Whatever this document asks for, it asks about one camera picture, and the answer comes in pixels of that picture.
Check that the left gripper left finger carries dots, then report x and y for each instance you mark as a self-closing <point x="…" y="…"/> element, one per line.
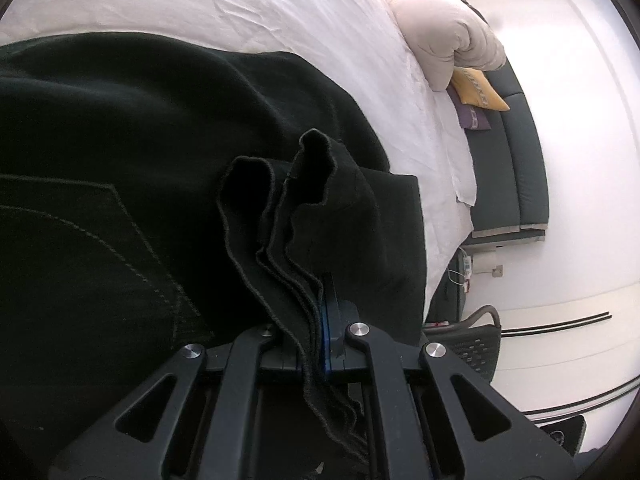
<point x="198" y="417"/>

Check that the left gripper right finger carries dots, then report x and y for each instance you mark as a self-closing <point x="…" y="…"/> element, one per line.
<point x="428" y="415"/>

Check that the black pants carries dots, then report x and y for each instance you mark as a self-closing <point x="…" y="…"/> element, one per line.
<point x="156" y="193"/>

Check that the black mesh chair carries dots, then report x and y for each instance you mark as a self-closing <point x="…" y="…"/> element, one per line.
<point x="477" y="340"/>

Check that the dark green headboard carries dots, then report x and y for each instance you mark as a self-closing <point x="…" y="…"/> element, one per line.
<point x="512" y="203"/>

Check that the purple cushion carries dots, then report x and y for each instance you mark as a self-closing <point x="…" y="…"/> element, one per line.
<point x="470" y="117"/>

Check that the yellow cushion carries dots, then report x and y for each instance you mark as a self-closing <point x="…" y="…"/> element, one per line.
<point x="473" y="88"/>

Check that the rolled white duvet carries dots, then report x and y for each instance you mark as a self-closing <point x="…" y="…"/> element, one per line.
<point x="444" y="35"/>

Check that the white round bed mattress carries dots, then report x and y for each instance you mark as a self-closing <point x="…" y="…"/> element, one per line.
<point x="356" y="43"/>

